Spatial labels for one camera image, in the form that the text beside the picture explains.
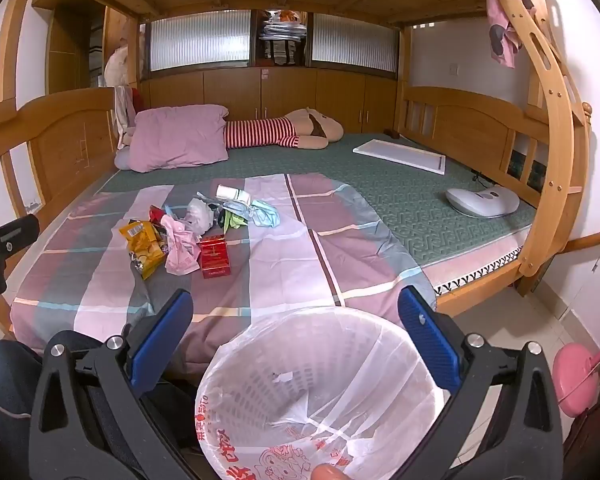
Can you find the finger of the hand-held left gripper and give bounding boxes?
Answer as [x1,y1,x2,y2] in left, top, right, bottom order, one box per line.
[0,214,41,256]

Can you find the blue face mask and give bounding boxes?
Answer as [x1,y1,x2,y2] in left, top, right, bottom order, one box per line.
[250,199,281,228]

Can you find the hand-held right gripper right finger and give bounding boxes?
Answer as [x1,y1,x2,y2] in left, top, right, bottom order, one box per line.
[375,285,566,480]

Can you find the clear plastic bag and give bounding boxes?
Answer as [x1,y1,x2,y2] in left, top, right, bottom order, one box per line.
[223,199,253,221]

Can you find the pink hanging cloth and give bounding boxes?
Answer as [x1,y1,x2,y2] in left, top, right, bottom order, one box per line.
[485,0,536,68]

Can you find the wooden wardrobe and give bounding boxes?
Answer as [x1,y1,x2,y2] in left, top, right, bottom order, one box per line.
[30,0,141,91]

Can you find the plaid blanket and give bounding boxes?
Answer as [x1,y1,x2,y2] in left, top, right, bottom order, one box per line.
[10,172,438,376]

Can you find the striped plush doll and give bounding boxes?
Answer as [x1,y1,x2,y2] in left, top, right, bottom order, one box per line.
[224,107,344,151]

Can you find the red cigarette box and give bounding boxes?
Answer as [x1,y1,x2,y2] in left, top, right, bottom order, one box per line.
[198,235,231,278]

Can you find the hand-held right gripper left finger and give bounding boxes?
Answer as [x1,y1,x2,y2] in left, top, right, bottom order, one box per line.
[27,289,216,480]

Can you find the hanging light clothes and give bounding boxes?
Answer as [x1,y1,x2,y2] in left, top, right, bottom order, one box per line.
[112,85,143,133]

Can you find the yellow snack packet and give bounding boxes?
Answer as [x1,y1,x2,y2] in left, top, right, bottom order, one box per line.
[119,220,167,281]

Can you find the pink stool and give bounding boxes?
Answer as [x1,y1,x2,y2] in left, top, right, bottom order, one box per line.
[552,327,600,418]

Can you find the person's right hand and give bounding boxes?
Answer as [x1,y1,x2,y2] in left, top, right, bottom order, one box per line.
[312,462,346,480]

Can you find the white massager pillow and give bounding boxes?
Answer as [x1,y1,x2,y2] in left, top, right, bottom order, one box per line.
[446,185,521,218]

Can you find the person's leg in dark pants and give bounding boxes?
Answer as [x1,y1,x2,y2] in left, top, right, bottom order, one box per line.
[0,337,48,480]

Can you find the wooden wall handrail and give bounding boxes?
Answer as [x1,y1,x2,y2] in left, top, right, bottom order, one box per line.
[562,226,600,256]

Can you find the pink plastic bag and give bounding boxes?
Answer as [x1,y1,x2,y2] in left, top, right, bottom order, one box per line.
[161,215,202,276]

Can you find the stack of shelf clutter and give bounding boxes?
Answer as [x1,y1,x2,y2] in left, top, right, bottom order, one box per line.
[257,9,308,67]

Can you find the white tissue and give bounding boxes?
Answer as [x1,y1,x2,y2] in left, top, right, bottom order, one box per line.
[186,197,216,236]

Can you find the white printed bin liner bag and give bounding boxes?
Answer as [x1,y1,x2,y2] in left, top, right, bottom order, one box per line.
[195,306,453,480]

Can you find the pink pillow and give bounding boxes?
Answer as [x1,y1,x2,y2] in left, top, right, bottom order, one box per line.
[129,105,230,172]

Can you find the wooden bunk ladder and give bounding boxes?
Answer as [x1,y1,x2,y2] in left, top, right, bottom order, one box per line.
[485,0,593,278]

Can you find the frosted glass window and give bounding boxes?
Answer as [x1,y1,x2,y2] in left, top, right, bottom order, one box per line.
[311,12,398,73]
[150,10,253,72]

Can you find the white flat board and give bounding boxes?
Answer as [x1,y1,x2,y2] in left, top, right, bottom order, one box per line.
[352,140,447,175]

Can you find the wooden bunk bed frame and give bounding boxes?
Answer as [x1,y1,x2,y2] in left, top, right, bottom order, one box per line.
[0,0,593,341]

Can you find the green patterned mattress mat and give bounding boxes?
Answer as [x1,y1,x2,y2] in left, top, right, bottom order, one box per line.
[97,132,538,266]

